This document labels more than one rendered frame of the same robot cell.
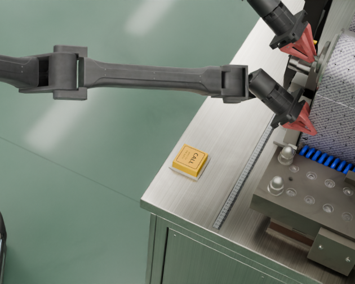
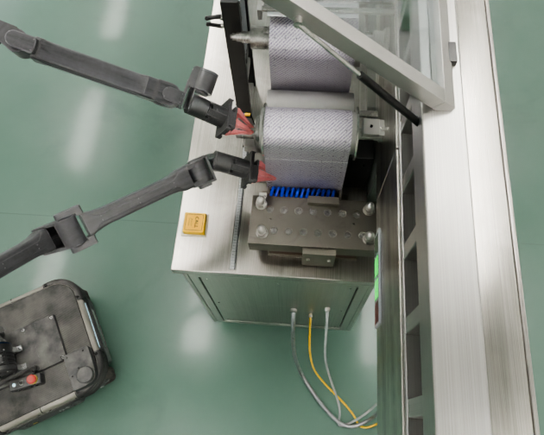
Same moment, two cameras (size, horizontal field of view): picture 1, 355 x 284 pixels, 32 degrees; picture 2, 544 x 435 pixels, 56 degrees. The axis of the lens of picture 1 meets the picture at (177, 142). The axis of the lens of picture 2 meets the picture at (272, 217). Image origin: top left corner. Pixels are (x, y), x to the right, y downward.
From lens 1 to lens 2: 0.41 m
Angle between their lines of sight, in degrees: 17
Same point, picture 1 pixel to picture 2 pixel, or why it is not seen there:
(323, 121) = (277, 171)
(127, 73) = (118, 209)
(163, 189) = (184, 255)
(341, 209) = (312, 228)
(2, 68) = (23, 257)
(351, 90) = (287, 150)
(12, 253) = (98, 302)
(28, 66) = (41, 240)
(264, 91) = (226, 168)
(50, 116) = (76, 181)
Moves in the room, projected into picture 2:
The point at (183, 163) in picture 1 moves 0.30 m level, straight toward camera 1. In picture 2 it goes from (191, 230) to (211, 317)
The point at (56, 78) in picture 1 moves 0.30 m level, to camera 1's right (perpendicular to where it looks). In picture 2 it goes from (67, 241) to (182, 207)
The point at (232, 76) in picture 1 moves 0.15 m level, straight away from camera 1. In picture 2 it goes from (198, 169) to (191, 125)
